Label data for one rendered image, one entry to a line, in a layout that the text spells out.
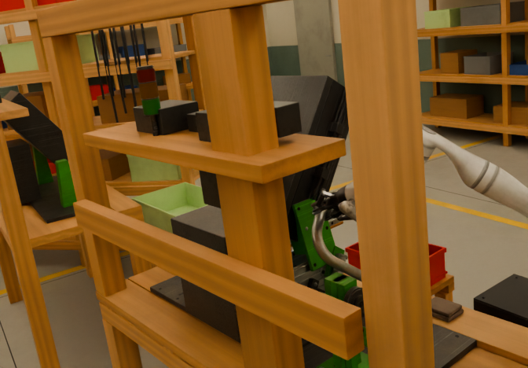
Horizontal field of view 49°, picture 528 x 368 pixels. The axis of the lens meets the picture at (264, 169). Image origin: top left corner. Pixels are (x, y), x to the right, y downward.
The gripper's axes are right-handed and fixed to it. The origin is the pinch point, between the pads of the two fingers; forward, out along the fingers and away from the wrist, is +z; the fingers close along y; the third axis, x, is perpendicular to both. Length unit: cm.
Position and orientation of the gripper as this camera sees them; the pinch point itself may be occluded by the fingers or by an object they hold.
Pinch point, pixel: (322, 212)
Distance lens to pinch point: 166.7
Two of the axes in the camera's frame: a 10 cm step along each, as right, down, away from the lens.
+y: -7.9, -5.2, -3.2
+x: -2.7, 7.6, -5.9
